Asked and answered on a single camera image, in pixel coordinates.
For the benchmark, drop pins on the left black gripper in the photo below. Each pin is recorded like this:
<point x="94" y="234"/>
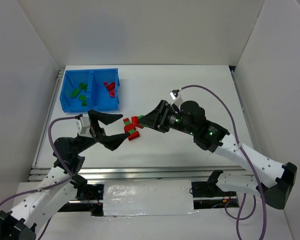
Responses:
<point x="95" y="128"/>

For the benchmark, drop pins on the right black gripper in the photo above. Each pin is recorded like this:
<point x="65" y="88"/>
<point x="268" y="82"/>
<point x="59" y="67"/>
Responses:
<point x="162" y="116"/>

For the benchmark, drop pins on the red green lego tower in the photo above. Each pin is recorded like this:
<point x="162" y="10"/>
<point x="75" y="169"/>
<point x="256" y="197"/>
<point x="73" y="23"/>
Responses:
<point x="130" y="124"/>

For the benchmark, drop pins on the red half-round lego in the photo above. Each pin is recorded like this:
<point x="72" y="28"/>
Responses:
<point x="112" y="93"/>

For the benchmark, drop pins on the red 2x4 lego brick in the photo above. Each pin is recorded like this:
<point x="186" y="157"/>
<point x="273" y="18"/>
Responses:
<point x="110" y="86"/>

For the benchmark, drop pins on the dark green 2x2 lego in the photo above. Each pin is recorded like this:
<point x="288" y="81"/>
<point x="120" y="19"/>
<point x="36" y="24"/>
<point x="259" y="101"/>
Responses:
<point x="83" y="86"/>

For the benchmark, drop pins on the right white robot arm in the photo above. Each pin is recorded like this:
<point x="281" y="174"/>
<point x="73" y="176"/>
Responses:
<point x="271" y="179"/>

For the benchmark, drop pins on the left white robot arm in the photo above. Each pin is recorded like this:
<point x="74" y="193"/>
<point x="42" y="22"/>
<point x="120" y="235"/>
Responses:
<point x="63" y="181"/>

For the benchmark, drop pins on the blue two-compartment bin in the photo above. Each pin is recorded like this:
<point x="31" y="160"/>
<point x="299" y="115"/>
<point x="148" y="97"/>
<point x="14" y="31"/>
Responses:
<point x="97" y="96"/>

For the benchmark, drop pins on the white foil-covered panel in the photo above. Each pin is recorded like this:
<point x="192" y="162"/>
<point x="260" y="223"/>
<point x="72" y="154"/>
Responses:
<point x="147" y="198"/>

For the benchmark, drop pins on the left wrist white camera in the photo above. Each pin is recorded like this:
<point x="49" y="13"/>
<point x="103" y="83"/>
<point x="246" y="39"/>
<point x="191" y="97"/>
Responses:
<point x="83" y="126"/>

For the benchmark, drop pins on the wrist white camera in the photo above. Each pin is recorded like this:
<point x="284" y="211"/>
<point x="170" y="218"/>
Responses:
<point x="176" y="97"/>
<point x="83" y="126"/>

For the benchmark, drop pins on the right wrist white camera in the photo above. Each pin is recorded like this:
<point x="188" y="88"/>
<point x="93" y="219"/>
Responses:
<point x="176" y="97"/>

